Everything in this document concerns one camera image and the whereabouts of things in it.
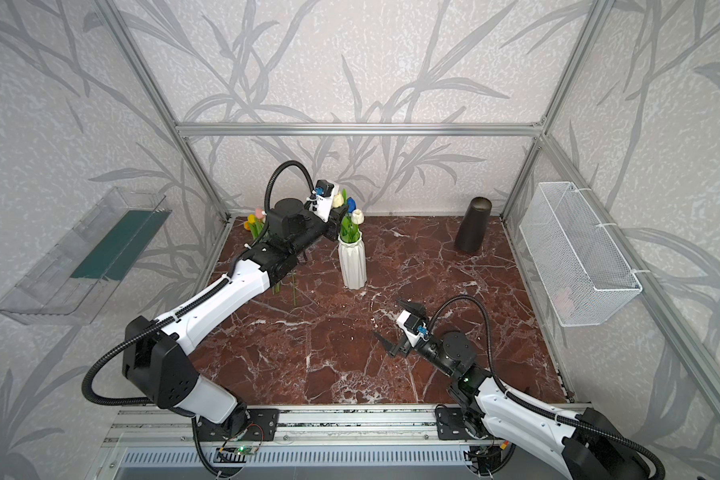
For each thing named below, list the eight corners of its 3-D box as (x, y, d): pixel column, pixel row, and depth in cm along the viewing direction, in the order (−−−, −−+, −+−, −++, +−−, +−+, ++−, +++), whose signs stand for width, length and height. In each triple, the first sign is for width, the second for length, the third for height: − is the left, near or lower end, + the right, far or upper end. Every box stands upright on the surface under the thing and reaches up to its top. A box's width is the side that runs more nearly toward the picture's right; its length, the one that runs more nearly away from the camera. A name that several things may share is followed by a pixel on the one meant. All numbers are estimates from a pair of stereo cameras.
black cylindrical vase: (457, 251, 111) (470, 212, 96) (453, 235, 116) (465, 196, 101) (479, 251, 111) (496, 213, 96) (475, 235, 116) (490, 196, 101)
